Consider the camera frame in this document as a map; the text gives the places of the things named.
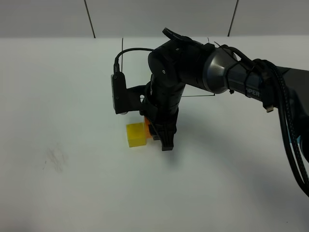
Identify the yellow cube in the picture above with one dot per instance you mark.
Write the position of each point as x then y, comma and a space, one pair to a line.
136, 135

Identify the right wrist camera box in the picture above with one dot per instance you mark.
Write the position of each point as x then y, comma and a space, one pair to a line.
126, 99

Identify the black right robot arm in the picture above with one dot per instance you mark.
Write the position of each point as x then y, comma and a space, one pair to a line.
218, 68

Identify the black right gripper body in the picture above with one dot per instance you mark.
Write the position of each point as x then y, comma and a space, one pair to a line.
161, 101

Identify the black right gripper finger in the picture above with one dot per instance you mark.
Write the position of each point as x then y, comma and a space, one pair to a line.
166, 138
153, 133

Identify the orange cube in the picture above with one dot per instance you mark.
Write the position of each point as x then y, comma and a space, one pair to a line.
147, 125

